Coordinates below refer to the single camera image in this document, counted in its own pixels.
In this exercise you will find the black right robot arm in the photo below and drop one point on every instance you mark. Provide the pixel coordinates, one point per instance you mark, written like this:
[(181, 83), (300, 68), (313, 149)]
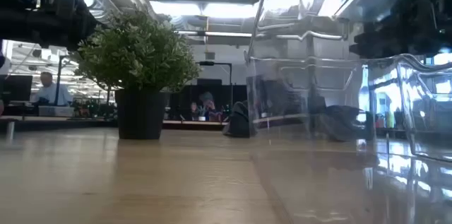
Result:
[(443, 5)]

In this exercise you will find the grey box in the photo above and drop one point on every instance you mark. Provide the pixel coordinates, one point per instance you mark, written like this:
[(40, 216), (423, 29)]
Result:
[(56, 111)]

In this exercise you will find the long ceiling light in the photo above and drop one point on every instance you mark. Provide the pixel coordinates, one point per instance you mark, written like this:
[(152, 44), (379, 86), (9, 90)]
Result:
[(201, 8)]

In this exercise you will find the clear plastic bin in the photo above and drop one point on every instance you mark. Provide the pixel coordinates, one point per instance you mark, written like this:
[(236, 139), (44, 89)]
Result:
[(300, 75), (427, 111)]

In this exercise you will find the dark blue knit hat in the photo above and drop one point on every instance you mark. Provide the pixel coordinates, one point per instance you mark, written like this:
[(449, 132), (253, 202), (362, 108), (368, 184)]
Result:
[(240, 121)]

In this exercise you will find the black computer monitor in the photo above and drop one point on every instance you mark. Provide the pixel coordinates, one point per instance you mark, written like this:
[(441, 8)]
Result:
[(17, 88)]

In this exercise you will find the green plant in black pot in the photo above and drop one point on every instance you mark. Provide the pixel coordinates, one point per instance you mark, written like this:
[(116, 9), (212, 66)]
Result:
[(139, 58)]

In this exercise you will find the person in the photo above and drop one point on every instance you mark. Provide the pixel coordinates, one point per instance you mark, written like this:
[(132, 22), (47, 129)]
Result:
[(51, 91), (208, 105), (194, 111)]

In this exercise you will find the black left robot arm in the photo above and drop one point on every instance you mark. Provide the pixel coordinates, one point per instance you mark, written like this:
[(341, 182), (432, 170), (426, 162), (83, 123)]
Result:
[(21, 26)]

